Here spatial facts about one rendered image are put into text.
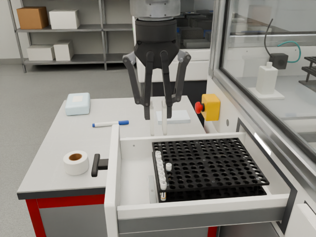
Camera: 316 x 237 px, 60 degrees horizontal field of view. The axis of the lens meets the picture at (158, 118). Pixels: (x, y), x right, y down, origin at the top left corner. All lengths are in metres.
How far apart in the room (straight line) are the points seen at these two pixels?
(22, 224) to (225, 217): 1.46
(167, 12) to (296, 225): 0.42
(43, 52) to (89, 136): 3.63
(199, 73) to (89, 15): 3.50
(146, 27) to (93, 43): 4.31
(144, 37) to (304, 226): 0.41
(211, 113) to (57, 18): 3.63
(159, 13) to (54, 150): 0.63
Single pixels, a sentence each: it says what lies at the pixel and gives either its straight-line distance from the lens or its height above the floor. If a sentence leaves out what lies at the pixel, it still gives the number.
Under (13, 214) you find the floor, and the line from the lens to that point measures 1.95.
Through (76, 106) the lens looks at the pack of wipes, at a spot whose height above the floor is 0.80.
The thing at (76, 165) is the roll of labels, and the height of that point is 0.80.
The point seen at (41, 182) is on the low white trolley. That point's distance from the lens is 0.84.
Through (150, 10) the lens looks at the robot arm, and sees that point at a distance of 0.48.
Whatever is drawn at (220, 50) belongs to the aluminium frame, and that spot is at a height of 1.05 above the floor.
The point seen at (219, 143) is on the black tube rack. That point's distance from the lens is 0.70.
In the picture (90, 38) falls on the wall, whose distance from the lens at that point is 4.78.
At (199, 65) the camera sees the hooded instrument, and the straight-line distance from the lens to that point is 1.39.
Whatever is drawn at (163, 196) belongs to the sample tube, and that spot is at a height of 0.88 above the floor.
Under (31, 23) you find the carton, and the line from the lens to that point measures 4.48.
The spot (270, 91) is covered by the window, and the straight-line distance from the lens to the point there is 0.65.
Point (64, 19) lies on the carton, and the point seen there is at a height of 0.75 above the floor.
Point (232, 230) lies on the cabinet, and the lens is 0.93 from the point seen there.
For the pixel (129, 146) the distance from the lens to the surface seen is 0.72.
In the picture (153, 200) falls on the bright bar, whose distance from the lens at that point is 0.60.
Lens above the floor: 1.26
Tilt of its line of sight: 27 degrees down
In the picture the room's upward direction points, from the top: straight up
